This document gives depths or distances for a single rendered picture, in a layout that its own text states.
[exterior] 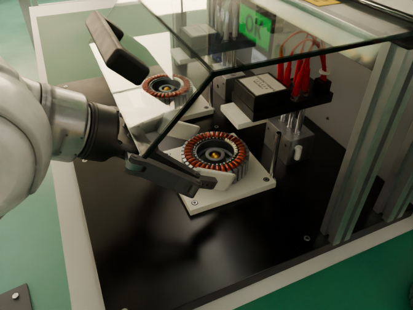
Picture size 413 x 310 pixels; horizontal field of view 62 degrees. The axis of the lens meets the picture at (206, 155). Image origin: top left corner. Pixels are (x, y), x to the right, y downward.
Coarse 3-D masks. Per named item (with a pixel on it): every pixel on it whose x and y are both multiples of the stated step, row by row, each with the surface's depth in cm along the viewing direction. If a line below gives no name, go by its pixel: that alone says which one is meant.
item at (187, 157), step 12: (216, 132) 60; (192, 144) 57; (204, 144) 59; (216, 144) 59; (228, 144) 58; (240, 144) 57; (192, 156) 55; (240, 156) 55; (192, 168) 53; (204, 168) 53; (216, 168) 52; (228, 168) 52; (240, 168) 53
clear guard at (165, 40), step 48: (144, 0) 36; (192, 0) 36; (240, 0) 36; (288, 0) 36; (336, 0) 36; (96, 48) 39; (144, 48) 31; (192, 48) 26; (240, 48) 26; (288, 48) 26; (336, 48) 26; (144, 96) 28; (192, 96) 24; (144, 144) 25
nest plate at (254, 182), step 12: (180, 156) 60; (204, 156) 60; (228, 156) 60; (252, 156) 60; (252, 168) 58; (240, 180) 56; (252, 180) 56; (264, 180) 56; (204, 192) 54; (216, 192) 54; (228, 192) 54; (240, 192) 54; (252, 192) 54; (192, 204) 52; (204, 204) 52; (216, 204) 52
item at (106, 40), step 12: (96, 12) 33; (96, 24) 31; (108, 24) 34; (96, 36) 30; (108, 36) 28; (120, 36) 35; (108, 48) 27; (120, 48) 27; (108, 60) 27; (120, 60) 27; (132, 60) 27; (120, 72) 27; (132, 72) 28; (144, 72) 28
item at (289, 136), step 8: (272, 120) 62; (280, 120) 62; (296, 120) 62; (272, 128) 61; (280, 128) 60; (288, 128) 60; (304, 128) 60; (272, 136) 62; (288, 136) 58; (296, 136) 58; (304, 136) 58; (312, 136) 58; (272, 144) 63; (280, 144) 60; (288, 144) 58; (296, 144) 58; (304, 144) 59; (312, 144) 60; (280, 152) 61; (288, 152) 58; (304, 152) 60; (288, 160) 60
